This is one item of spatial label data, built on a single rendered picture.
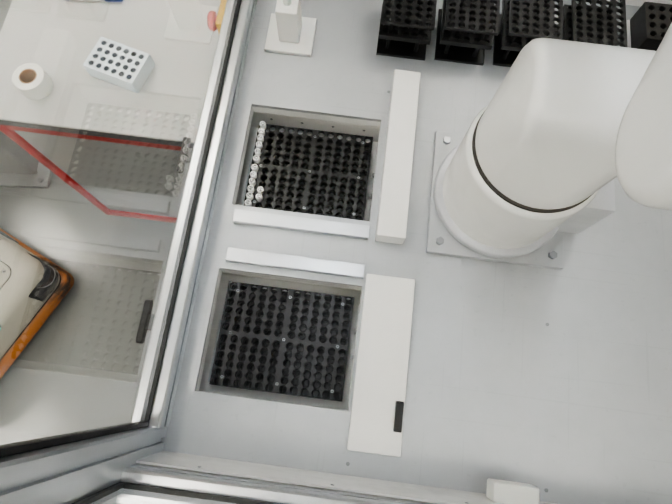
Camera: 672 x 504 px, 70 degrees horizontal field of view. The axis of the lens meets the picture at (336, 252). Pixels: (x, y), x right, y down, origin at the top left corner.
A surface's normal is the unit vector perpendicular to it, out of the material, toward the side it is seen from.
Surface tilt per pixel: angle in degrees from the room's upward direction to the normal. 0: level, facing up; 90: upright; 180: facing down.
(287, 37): 90
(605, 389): 0
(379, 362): 0
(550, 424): 0
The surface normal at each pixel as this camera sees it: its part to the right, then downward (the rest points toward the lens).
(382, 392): 0.02, -0.27
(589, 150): -0.11, 0.84
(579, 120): -0.08, 0.54
